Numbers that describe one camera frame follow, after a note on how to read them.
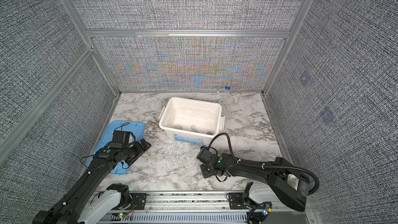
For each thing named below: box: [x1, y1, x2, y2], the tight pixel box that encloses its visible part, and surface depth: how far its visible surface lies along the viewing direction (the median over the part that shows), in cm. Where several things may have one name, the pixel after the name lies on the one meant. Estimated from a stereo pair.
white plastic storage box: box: [158, 96, 226, 146], surface depth 96 cm
